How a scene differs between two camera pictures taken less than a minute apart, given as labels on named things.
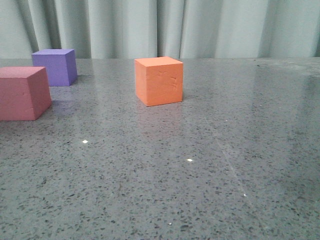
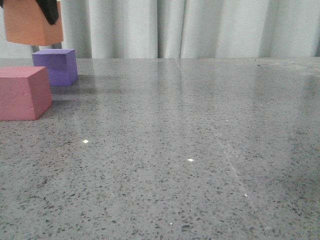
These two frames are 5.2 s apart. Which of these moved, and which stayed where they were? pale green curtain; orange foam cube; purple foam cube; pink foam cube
Moved: orange foam cube
Stayed: pink foam cube; pale green curtain; purple foam cube
